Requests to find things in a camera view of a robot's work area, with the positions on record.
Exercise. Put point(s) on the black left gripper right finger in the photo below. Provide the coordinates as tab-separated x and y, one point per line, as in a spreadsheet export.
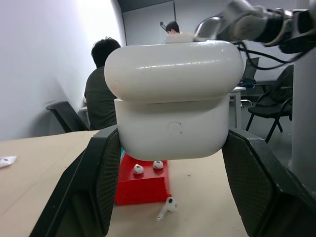
266	197

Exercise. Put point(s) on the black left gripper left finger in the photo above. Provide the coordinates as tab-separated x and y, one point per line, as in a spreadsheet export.
81	197

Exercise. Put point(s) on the white earbud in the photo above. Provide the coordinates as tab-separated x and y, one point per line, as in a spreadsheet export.
170	204
138	169
157	165

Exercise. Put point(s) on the white earbud charging case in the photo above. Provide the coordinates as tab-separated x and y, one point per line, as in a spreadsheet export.
172	111

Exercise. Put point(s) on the red plastic tray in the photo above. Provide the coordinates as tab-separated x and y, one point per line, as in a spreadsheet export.
140	190

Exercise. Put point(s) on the teal plastic tray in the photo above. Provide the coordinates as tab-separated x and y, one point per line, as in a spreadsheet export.
122	154

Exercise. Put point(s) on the small white paper packet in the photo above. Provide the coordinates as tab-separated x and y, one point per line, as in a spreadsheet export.
7	161

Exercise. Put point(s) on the black office chair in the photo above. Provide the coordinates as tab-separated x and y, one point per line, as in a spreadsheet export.
66	116

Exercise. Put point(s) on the black folding chair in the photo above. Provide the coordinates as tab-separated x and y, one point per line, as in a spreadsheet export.
271	103

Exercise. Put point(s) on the seated person in green shirt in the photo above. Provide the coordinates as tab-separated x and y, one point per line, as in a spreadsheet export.
98	98

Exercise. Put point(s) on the white office desk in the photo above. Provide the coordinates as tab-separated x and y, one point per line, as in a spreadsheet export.
238	89

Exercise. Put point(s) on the dark open laptop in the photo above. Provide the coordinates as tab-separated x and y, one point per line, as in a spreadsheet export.
250	70

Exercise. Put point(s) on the black-haired person at desk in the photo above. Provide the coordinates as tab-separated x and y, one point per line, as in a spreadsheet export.
172	26

